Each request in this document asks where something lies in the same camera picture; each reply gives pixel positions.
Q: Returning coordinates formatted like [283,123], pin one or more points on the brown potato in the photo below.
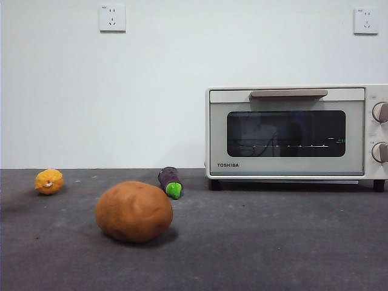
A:
[133,212]

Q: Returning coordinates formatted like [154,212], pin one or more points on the white toaster oven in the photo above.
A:
[376,133]

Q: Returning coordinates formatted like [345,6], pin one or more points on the beige oven knob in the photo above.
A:
[380,112]
[380,152]

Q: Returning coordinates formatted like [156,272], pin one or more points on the purple eggplant with green stem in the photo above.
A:
[169,182]

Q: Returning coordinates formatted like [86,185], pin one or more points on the white wall socket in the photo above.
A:
[365,22]
[112,18]

